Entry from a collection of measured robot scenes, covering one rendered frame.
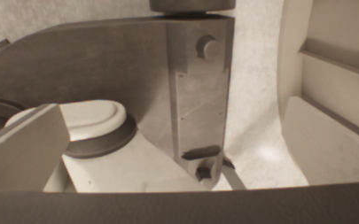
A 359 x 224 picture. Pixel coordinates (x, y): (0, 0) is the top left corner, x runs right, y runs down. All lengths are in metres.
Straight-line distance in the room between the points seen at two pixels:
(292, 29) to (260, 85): 0.21
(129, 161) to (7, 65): 0.33
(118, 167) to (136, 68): 0.23
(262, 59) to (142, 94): 0.45
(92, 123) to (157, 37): 0.22
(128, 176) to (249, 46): 0.56
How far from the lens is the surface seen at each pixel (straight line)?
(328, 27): 0.75
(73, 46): 0.47
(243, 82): 0.76
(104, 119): 0.35
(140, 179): 0.30
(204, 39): 0.42
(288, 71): 0.81
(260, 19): 0.73
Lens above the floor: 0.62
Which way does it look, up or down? 59 degrees down
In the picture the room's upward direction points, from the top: 157 degrees clockwise
